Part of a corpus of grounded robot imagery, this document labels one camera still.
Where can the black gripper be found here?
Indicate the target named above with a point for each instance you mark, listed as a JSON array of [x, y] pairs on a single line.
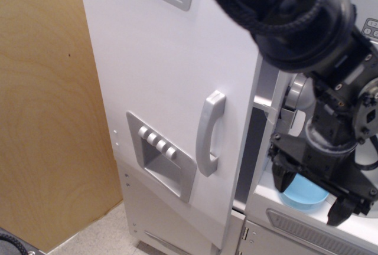
[[335, 171]]

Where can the silver fridge door handle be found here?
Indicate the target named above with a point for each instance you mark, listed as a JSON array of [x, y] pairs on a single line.
[[212, 111]]

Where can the white toy fridge door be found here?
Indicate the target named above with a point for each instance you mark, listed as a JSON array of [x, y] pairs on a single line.
[[161, 63]]

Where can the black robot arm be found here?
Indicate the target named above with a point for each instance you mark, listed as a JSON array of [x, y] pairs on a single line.
[[319, 39]]

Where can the white fridge cabinet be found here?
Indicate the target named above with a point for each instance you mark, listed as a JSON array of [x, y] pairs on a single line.
[[267, 102]]

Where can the blue plastic bowl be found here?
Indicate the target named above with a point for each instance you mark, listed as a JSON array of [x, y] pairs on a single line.
[[303, 195]]

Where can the silver toy sink basin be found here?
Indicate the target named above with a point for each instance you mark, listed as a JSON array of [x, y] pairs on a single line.
[[366, 154]]

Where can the grey toy telephone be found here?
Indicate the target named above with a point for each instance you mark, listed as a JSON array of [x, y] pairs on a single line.
[[298, 107]]

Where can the white lower freezer door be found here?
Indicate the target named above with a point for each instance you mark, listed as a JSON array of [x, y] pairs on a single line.
[[153, 221]]

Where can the plywood board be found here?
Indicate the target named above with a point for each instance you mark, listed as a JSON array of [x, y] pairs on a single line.
[[58, 174]]

